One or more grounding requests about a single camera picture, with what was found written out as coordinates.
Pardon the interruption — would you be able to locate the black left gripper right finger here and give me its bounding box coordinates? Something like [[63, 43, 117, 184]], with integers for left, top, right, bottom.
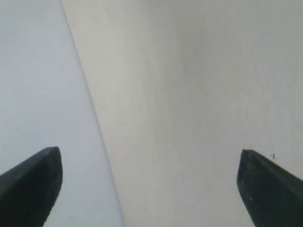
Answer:
[[237, 149, 303, 227]]

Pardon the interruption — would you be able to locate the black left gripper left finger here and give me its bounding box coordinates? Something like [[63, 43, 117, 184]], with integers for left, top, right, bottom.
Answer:
[[0, 147, 63, 227]]

